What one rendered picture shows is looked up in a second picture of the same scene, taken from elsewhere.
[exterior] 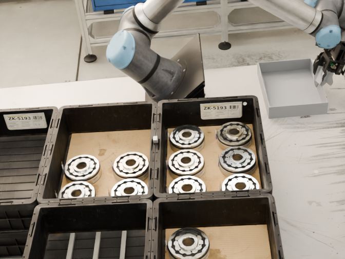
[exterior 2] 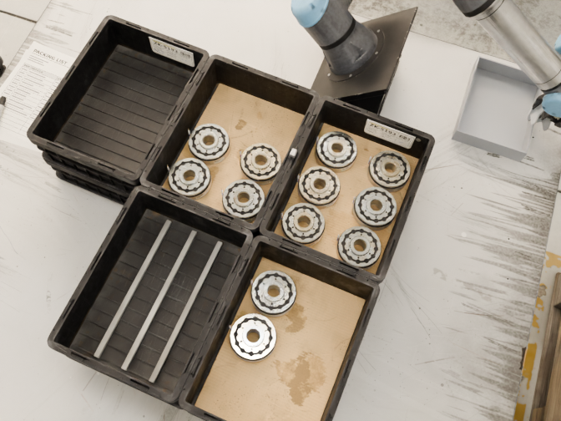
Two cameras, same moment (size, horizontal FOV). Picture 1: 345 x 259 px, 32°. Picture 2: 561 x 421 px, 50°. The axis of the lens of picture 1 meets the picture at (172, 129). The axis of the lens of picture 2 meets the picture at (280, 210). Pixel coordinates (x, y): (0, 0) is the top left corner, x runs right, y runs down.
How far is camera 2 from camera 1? 63 cm
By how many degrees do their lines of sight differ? 28
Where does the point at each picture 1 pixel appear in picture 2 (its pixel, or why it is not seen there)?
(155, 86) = (335, 59)
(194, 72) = (383, 66)
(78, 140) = (223, 95)
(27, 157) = (162, 96)
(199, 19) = not seen: outside the picture
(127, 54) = (312, 14)
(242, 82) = (447, 73)
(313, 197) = (443, 266)
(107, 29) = not seen: outside the picture
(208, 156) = (349, 182)
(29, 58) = not seen: outside the picture
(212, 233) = (306, 285)
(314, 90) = (524, 122)
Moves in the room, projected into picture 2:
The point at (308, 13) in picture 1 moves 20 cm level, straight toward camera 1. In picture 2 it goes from (549, 69) to (509, 135)
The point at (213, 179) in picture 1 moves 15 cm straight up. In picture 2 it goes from (340, 216) to (348, 191)
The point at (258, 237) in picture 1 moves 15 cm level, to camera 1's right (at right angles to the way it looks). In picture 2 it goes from (349, 311) to (412, 333)
